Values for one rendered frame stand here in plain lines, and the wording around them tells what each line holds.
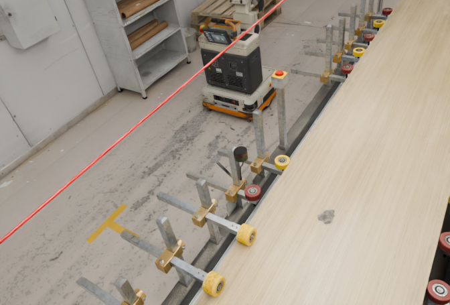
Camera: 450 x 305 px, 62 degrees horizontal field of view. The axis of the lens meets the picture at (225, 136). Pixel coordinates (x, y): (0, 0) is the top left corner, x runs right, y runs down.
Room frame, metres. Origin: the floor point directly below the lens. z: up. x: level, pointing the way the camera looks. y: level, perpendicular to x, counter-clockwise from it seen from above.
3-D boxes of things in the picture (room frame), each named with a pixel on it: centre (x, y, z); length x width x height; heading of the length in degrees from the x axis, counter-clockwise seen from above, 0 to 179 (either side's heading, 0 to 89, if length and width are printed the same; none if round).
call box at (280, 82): (1.72, -0.35, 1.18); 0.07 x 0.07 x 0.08; 51
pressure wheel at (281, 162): (1.39, -0.27, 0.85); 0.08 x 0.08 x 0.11
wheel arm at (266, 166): (1.52, -0.12, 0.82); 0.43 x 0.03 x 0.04; 51
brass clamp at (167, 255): (0.92, 0.31, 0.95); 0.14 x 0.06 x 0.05; 141
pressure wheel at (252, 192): (1.22, -0.08, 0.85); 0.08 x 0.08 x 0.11
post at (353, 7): (2.68, -1.13, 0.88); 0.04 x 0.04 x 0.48; 51
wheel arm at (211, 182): (1.35, 0.07, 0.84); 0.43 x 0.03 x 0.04; 51
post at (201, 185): (1.13, 0.14, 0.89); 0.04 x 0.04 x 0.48; 51
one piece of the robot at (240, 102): (3.06, -0.08, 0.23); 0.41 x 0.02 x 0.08; 50
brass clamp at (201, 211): (1.11, 0.15, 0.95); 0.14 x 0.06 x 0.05; 141
